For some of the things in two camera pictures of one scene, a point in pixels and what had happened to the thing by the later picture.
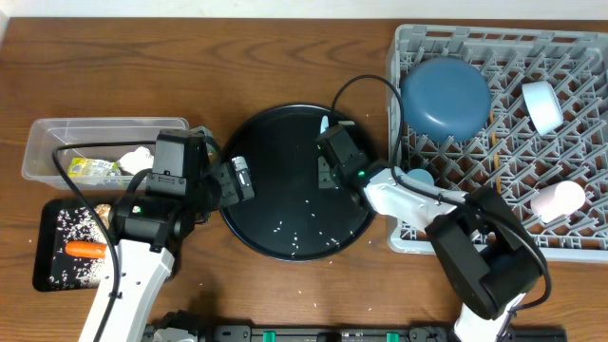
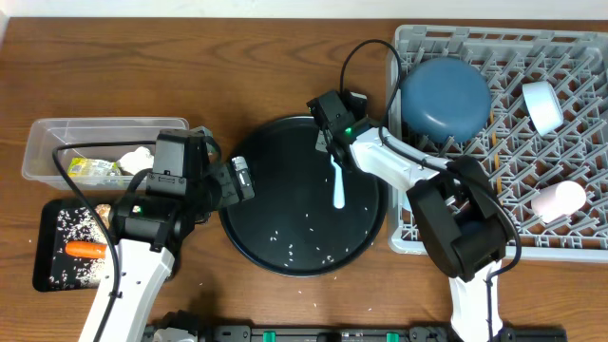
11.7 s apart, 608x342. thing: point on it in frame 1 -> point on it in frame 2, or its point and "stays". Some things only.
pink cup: [558, 201] stays
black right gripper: [324, 178] -> [322, 142]
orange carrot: [86, 249] stays
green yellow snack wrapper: [85, 166] stays
